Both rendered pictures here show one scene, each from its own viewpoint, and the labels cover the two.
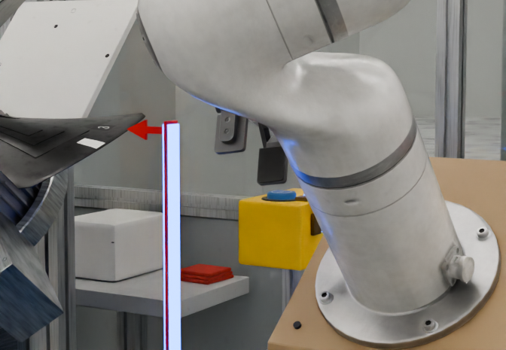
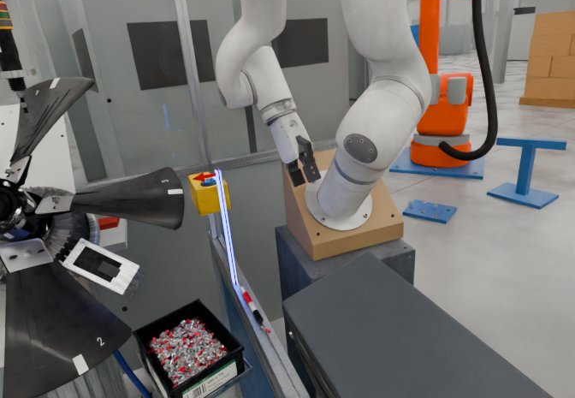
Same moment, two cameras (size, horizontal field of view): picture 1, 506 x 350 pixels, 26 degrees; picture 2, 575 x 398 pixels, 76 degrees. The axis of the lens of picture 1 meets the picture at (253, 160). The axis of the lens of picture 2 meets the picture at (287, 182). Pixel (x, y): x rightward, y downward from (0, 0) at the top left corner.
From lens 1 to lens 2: 0.92 m
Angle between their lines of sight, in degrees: 52
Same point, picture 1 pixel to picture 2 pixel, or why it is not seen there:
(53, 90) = (35, 163)
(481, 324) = (375, 208)
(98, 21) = not seen: hidden behind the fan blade
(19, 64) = not seen: outside the picture
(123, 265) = not seen: hidden behind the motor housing
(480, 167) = (327, 153)
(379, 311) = (346, 217)
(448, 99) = (199, 119)
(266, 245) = (213, 204)
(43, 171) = (176, 216)
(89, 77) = (58, 151)
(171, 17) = (394, 139)
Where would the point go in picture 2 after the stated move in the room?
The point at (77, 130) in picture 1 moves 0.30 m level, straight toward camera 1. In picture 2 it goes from (156, 187) to (265, 204)
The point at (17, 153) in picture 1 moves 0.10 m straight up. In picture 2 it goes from (151, 211) to (140, 167)
